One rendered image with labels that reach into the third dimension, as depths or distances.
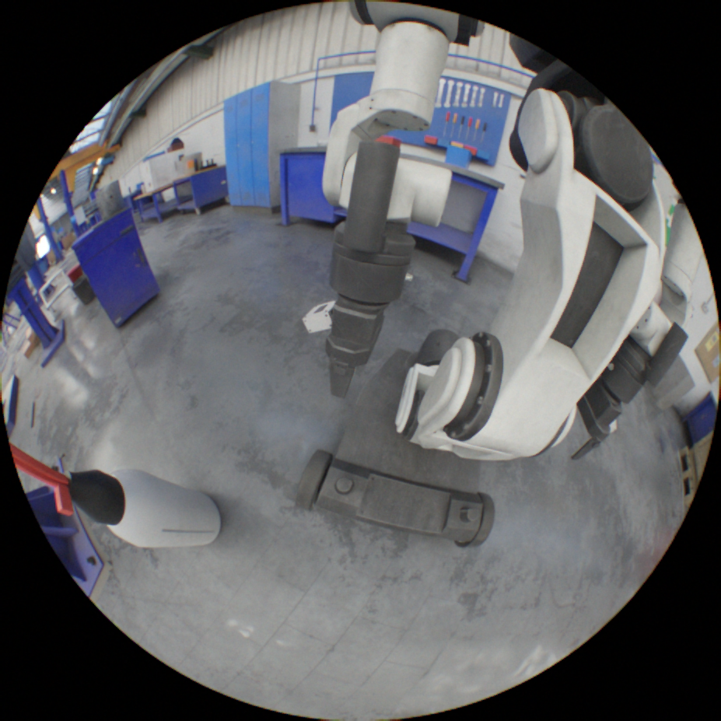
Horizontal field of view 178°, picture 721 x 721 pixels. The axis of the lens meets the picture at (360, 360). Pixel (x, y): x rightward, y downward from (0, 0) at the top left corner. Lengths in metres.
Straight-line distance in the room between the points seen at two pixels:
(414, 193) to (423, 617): 1.05
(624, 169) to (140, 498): 0.88
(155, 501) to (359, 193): 0.66
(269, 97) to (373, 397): 3.10
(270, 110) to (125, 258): 2.15
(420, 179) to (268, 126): 2.91
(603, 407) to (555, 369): 0.22
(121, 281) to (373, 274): 1.81
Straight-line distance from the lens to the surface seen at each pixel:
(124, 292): 1.94
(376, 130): 0.29
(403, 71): 0.27
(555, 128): 0.26
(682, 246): 0.46
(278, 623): 0.96
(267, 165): 3.08
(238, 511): 0.90
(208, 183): 4.37
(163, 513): 0.64
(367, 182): 0.19
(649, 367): 0.43
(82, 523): 1.52
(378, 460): 0.69
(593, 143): 0.28
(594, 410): 0.46
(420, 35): 0.30
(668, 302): 0.50
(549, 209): 0.22
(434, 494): 0.69
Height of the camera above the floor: 0.83
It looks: 51 degrees down
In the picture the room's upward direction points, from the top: 9 degrees clockwise
